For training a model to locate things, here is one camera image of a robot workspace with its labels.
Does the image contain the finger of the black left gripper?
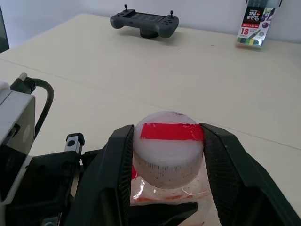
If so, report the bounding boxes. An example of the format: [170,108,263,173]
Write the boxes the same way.
[128,201,198,226]

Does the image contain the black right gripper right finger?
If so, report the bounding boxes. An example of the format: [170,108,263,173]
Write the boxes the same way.
[199,122,301,226]

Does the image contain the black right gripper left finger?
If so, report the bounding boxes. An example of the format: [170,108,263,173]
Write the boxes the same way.
[67,124,135,226]

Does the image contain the clear plastic bottle red tape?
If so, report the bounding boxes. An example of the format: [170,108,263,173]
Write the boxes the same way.
[129,164,218,208]

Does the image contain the white bottle cap red tape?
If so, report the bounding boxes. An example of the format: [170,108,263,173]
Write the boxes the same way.
[133,110,204,189]

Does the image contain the marker pen box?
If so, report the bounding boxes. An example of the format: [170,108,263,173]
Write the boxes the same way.
[235,0,283,50]

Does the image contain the black round controller stand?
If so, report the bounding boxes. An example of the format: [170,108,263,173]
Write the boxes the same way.
[140,28,159,39]

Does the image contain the black panel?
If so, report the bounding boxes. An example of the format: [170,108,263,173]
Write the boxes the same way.
[0,4,10,54]

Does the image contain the grey handheld controller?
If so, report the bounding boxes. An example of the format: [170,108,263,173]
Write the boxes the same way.
[110,3,179,38]

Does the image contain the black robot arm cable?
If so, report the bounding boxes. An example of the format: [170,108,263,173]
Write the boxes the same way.
[10,72,55,142]

